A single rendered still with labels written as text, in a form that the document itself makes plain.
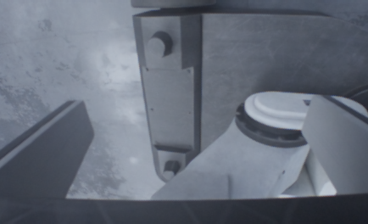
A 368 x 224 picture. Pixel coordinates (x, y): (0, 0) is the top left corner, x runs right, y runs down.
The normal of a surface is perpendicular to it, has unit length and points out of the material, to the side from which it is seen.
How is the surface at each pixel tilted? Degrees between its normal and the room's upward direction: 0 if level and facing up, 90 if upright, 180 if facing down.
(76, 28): 0
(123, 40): 0
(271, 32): 0
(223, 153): 90
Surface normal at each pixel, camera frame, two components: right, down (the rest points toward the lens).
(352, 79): -0.22, 0.52
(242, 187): -0.04, -0.85
